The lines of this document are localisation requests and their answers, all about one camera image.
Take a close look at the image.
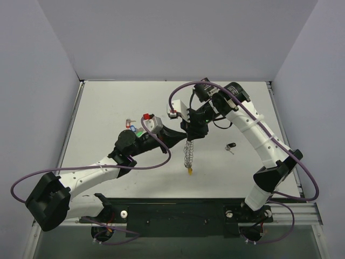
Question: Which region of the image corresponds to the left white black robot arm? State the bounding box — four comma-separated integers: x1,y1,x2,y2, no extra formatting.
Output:
25,127,187,231

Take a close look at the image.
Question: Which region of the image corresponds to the white disc wire keyring holder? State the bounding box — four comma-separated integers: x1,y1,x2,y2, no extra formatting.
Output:
183,140,194,169

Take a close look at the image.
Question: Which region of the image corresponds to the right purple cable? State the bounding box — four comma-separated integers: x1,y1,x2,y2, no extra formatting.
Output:
168,80,321,245

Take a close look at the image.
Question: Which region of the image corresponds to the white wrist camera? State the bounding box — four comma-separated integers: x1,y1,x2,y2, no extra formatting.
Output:
141,113,163,135
167,99,190,122

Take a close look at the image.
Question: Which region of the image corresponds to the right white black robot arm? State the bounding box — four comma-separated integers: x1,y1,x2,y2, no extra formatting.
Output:
167,78,303,221

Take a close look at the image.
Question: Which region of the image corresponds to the black tag key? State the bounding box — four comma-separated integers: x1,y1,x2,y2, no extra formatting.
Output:
225,142,237,155

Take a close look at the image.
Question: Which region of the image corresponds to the red tag key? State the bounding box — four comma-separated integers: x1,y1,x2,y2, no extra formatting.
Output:
126,118,135,128

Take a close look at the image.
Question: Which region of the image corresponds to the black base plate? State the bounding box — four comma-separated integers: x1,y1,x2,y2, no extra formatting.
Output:
81,194,273,241

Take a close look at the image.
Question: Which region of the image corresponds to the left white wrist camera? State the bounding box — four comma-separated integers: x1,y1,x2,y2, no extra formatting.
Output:
141,113,163,135

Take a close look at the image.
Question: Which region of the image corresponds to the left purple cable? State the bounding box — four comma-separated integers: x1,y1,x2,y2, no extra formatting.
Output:
10,115,172,246

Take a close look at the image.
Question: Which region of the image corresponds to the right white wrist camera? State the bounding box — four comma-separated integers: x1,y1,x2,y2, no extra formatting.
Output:
167,99,190,122

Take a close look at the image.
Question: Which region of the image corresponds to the purple cable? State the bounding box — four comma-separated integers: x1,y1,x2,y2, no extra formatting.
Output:
168,80,321,245
10,115,172,246

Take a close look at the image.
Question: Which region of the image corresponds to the green key tag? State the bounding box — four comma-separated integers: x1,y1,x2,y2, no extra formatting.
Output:
136,131,144,137

